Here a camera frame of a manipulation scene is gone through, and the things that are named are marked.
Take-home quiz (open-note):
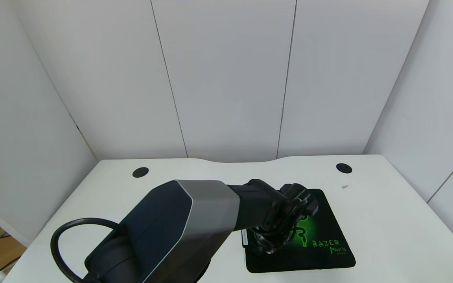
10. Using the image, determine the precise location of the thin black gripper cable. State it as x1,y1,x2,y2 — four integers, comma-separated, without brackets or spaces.
258,197,309,252

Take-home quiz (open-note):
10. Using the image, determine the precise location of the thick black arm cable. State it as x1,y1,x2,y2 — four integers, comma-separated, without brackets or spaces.
50,217,127,283

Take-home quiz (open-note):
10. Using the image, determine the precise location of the black green Razer mouse pad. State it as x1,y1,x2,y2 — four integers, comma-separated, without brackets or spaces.
243,189,357,274

